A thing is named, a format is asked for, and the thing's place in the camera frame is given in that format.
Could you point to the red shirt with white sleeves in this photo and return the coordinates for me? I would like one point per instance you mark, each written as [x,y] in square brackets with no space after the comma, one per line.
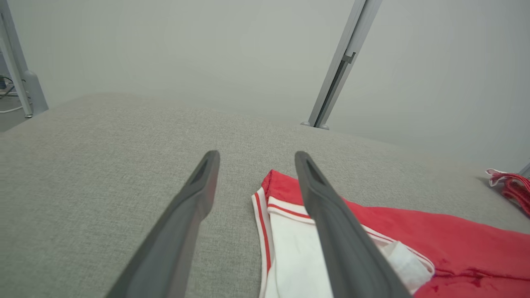
[455,248]

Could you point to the red shorts with white stripe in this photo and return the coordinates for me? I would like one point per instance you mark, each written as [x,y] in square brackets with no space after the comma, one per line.
[515,188]

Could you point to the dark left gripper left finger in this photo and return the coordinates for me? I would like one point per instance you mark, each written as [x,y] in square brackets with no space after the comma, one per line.
[174,236]

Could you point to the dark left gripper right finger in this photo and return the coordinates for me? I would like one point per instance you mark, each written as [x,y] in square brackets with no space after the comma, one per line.
[343,240]

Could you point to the grey metal partition post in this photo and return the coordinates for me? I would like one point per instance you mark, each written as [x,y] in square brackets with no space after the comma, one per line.
[343,62]
[14,62]

